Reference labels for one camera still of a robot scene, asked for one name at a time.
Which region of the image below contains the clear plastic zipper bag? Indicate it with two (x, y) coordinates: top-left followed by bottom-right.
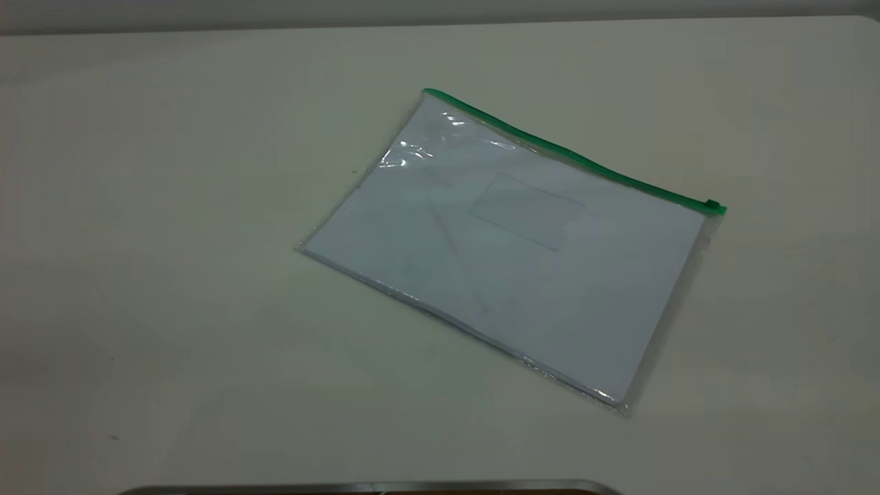
(296, 87), (729, 419)

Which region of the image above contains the silver metal frame edge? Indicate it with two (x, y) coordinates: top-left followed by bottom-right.
(117, 479), (623, 495)

